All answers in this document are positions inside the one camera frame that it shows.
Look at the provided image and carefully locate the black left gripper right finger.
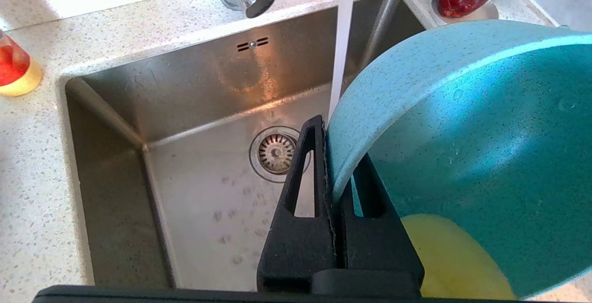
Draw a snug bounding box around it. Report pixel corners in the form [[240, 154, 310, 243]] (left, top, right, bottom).
[[340, 155, 424, 271]]

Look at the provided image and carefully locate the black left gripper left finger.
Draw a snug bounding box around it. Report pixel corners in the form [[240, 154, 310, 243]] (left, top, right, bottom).
[[257, 115, 338, 293]]

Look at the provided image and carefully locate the yellow fish-shaped sponge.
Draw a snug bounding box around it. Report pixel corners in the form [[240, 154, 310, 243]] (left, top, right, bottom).
[[400, 214, 518, 300]]

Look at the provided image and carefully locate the teal ceramic bowl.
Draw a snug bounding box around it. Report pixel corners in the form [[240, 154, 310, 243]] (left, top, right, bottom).
[[326, 20, 592, 299]]

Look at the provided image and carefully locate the yellow orange dish soap bottle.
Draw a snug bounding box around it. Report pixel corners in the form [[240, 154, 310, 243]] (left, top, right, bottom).
[[0, 30, 43, 97]]

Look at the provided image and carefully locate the metal sink drain strainer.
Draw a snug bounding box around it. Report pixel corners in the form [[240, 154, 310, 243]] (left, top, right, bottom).
[[250, 126, 311, 183]]

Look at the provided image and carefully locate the stainless steel sink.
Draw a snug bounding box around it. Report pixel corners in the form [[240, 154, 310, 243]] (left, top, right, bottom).
[[64, 0, 427, 291]]

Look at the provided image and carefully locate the running water stream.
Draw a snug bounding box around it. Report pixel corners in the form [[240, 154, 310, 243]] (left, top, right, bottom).
[[328, 0, 357, 118]]

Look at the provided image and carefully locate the small white dish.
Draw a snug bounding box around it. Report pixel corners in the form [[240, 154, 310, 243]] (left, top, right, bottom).
[[432, 0, 499, 24]]

